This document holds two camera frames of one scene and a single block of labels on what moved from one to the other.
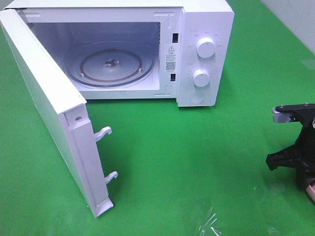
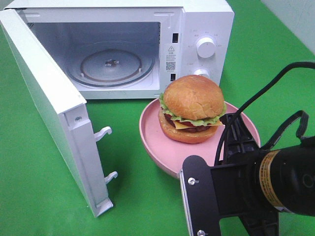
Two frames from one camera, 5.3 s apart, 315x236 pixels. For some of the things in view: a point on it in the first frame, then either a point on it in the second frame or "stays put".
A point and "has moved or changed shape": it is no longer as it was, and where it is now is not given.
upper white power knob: (205, 47) stays put
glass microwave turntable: (110, 64) stays put
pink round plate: (310, 190) has moved or changed shape
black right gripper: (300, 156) to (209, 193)
